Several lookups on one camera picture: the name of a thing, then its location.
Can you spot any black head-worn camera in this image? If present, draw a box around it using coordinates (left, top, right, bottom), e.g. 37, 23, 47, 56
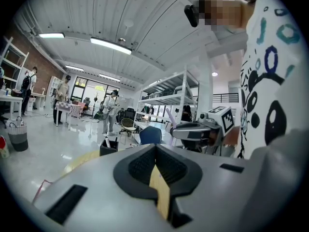
183, 4, 199, 28

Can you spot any white desk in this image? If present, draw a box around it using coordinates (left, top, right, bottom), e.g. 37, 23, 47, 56
0, 94, 24, 122

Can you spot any white metal shelf rack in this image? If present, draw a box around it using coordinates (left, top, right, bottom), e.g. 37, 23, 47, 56
134, 65, 201, 136

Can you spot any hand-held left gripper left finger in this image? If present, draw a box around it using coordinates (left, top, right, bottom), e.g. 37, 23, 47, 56
113, 144, 159, 201

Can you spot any table with pink checked cloth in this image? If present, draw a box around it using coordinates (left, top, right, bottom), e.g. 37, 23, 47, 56
55, 101, 85, 127

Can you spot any person's patterned white shirt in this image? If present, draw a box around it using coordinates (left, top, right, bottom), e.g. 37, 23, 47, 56
235, 0, 305, 160

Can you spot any grey and white woven basket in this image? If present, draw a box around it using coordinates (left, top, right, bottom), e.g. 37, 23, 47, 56
5, 116, 29, 152

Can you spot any black railing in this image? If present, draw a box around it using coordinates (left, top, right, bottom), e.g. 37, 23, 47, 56
212, 92, 239, 104

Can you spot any pink cord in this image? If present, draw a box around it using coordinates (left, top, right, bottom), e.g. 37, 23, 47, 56
32, 178, 53, 204

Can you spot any blue chair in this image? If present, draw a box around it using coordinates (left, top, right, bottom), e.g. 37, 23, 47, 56
139, 126, 163, 145

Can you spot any black office chair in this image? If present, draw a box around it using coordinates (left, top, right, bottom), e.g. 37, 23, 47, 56
123, 107, 136, 123

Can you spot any black pen holder box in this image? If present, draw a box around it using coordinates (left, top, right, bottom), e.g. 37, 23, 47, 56
99, 137, 119, 157

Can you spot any yellow wire chair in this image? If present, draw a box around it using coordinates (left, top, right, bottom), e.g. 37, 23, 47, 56
119, 117, 137, 145

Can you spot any white open shelf frame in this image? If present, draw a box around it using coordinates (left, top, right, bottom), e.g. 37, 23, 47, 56
0, 36, 30, 91

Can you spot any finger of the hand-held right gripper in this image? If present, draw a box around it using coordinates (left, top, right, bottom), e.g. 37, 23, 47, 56
169, 122, 211, 141

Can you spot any red and white carton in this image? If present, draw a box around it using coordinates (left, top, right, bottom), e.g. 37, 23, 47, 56
0, 135, 11, 159

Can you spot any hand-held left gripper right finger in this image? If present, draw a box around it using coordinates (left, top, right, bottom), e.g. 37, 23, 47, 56
155, 144, 203, 229

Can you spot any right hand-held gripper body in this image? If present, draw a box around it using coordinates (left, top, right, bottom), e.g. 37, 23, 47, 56
183, 105, 237, 155

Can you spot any black coat stand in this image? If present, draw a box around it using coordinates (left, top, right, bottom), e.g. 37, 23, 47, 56
90, 90, 100, 120

